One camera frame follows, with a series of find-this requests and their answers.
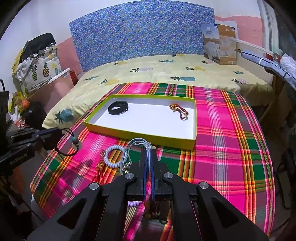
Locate grey elastic hair ties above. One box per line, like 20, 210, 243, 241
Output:
119, 138, 153, 174

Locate white spiral hair tie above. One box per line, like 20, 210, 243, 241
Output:
102, 145, 129, 169

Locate black cord bead hair tie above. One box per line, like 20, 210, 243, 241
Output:
54, 127, 80, 157

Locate pink bedside cabinet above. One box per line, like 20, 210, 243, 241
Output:
29, 68, 74, 113

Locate yellow-green shallow box tray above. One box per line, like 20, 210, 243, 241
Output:
84, 94, 197, 150

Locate white pineapple tote bag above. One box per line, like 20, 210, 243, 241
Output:
12, 45, 62, 96

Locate black fitness band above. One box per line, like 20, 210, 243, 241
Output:
107, 101, 128, 115

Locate yellow pineapple bed sheet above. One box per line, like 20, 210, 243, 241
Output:
42, 54, 274, 128

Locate black bag on top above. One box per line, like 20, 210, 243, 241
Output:
20, 33, 56, 61

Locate blue patterned headboard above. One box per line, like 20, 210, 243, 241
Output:
69, 1, 215, 71

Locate bedding set package box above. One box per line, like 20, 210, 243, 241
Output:
201, 24, 236, 65

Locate grey striped ironing board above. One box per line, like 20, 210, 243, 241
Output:
235, 49, 295, 90

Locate white crumpled clothes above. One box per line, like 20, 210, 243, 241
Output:
280, 53, 296, 77

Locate red orange braided bracelet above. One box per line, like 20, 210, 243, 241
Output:
169, 103, 189, 121

